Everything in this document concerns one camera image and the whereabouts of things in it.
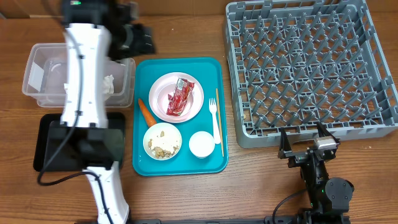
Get white plastic cup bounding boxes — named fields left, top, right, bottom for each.
left=188, top=131, right=215, bottom=159

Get black plastic tray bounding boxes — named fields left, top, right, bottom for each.
left=33, top=112, right=126, bottom=172

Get orange carrot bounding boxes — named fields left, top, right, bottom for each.
left=138, top=98, right=157, bottom=128

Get clear plastic bin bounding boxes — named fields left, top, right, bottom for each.
left=22, top=43, right=136, bottom=108

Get white plastic fork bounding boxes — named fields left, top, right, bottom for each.
left=209, top=98, right=221, bottom=144

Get grey dishwasher rack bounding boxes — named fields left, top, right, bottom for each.
left=224, top=0, right=397, bottom=148

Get white tissue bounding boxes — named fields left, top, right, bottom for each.
left=63, top=83, right=68, bottom=94
left=103, top=75, right=114, bottom=94

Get wooden chopstick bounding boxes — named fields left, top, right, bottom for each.
left=215, top=88, right=224, bottom=157

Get red snack wrapper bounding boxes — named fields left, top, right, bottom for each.
left=166, top=78, right=195, bottom=116

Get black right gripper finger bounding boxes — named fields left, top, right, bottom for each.
left=279, top=128, right=292, bottom=152
left=317, top=122, right=335, bottom=139

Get rice and peanut leftovers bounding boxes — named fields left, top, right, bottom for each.
left=146, top=131, right=181, bottom=160

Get white bowl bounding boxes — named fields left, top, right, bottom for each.
left=143, top=123, right=182, bottom=161

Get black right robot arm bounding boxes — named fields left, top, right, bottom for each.
left=272, top=123, right=354, bottom=224

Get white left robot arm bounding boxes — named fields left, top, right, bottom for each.
left=47, top=0, right=155, bottom=223

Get teal plastic tray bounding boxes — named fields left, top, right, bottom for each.
left=132, top=57, right=228, bottom=176

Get pink plate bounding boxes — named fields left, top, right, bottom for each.
left=149, top=72, right=204, bottom=123

